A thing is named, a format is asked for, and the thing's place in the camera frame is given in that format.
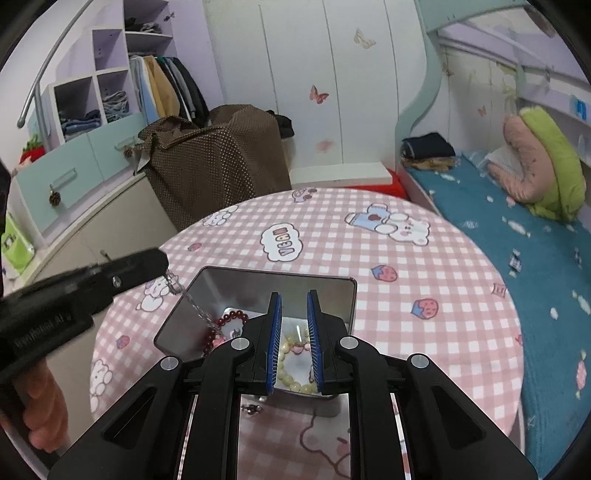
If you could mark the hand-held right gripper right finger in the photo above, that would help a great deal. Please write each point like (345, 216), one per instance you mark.
(314, 341)

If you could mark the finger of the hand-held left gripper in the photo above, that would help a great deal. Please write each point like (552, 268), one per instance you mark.
(138, 270)

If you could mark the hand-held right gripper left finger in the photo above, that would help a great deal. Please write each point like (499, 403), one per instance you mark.
(275, 341)

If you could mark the grey metal box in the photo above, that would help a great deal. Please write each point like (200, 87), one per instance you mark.
(221, 286)

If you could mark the person's left hand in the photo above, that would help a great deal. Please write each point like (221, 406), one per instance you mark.
(46, 406)

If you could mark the cream cupboard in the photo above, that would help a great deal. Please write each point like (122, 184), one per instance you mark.
(115, 217)

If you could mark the green box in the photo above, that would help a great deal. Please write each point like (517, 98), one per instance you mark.
(16, 249)

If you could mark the pink checked tablecloth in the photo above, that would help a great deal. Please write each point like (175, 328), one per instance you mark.
(415, 369)

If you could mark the white paper tag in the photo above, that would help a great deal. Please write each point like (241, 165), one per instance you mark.
(142, 161)

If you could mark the teal drawer unit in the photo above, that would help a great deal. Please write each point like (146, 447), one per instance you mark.
(92, 161)

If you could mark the brown polka-dot bag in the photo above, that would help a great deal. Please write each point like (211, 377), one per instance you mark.
(221, 175)

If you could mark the folded blue jeans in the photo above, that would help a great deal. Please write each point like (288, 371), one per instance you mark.
(81, 123)

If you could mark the red strawberry plush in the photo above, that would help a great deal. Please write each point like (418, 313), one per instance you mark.
(32, 150)

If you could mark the folded striped clothes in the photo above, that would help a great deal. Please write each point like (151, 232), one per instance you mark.
(115, 106)

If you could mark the white board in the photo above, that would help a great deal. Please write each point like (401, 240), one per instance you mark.
(341, 173)

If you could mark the red stool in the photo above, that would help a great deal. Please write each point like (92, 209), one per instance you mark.
(397, 184)

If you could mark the row of hanging clothes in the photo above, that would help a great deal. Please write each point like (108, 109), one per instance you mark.
(166, 87)

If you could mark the pale pink butterfly sticker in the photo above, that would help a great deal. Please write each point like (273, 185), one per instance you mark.
(324, 145)

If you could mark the black cloth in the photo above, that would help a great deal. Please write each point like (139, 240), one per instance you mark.
(281, 123)

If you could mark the folded tan clothes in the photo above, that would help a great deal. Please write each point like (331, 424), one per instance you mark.
(429, 164)

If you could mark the curved metal handrail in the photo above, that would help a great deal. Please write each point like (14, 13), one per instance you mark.
(41, 78)

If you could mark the purple open shelf wardrobe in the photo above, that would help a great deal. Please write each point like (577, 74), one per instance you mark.
(108, 50)

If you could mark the folded black clothes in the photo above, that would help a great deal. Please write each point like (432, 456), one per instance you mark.
(427, 145)

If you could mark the folded grey clothes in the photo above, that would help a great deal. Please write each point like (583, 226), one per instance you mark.
(143, 25)

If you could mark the red butterfly sticker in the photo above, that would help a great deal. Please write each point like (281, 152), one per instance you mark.
(318, 94)

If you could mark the white pillow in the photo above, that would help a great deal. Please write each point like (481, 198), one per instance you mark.
(501, 159)

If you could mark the green and pink quilt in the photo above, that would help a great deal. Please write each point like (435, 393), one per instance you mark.
(554, 161)

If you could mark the beige butterfly sticker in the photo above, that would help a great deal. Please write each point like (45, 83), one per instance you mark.
(364, 39)

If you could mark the white bedside shelf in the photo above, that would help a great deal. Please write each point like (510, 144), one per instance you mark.
(554, 83)

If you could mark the small blue box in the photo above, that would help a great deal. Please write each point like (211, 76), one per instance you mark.
(579, 108)

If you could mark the teal bunk bed frame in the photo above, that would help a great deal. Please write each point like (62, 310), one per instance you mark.
(429, 69)

